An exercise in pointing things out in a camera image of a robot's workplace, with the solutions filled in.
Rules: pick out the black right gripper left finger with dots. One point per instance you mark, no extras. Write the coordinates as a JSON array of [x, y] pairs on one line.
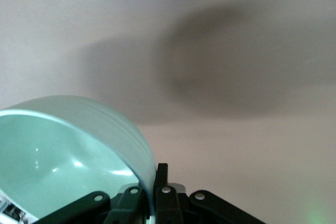
[[123, 203]]

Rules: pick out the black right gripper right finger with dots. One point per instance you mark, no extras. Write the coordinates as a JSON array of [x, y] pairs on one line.
[[168, 205]]

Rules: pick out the pale green bowl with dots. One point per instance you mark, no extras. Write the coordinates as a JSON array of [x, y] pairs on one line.
[[65, 155]]

